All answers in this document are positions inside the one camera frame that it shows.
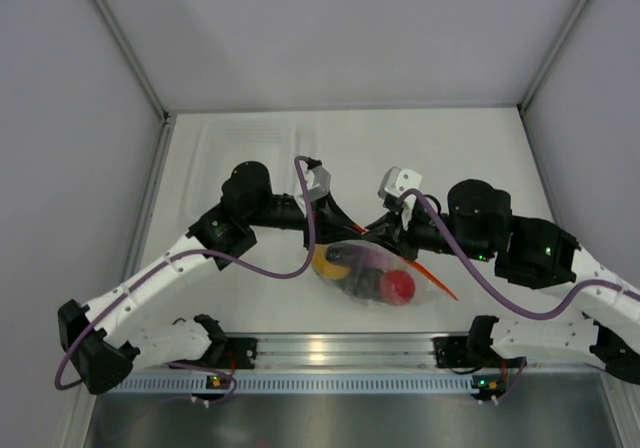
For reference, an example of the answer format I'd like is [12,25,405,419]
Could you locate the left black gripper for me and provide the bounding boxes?
[244,187,364,250]

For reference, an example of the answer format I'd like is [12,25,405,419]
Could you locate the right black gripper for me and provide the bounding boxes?
[364,199,495,263]

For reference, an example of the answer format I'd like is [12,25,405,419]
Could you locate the yellow fake lemon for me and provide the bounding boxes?
[311,245,350,281]

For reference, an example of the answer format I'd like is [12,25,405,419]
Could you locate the purple fake eggplant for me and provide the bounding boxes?
[325,243,396,270]

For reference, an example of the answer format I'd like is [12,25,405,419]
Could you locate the clear zip top bag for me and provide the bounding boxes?
[311,225,459,307]

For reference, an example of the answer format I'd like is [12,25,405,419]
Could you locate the red fake tomato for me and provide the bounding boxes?
[379,270,416,306]

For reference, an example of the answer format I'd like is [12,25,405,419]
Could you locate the dark red fake grapes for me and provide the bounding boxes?
[337,267,384,302]

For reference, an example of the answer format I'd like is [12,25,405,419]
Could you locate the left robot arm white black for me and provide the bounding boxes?
[54,156,330,395]

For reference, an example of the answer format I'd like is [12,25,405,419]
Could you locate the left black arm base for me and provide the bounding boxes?
[176,336,258,370]

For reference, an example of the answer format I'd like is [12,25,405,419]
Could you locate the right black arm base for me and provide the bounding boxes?
[432,335,482,374]

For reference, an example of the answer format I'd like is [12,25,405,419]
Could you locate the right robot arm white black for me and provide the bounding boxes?
[378,173,639,384]

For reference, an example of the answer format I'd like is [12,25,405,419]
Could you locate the clear plastic bin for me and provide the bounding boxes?
[182,114,316,221]

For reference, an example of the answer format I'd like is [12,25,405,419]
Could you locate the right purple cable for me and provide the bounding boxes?
[394,189,640,320]

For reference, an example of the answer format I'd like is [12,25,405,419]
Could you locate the purple cable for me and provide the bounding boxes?
[394,189,640,320]
[53,155,324,392]

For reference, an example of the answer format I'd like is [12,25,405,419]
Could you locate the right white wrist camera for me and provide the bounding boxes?
[378,166,423,213]

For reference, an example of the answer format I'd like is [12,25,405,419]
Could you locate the aluminium rail frame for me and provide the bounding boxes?
[134,331,506,372]

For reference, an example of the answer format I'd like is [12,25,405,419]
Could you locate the white slotted cable duct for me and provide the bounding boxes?
[111,371,504,395]

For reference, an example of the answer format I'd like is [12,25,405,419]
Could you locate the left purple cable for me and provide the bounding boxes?
[53,155,324,392]

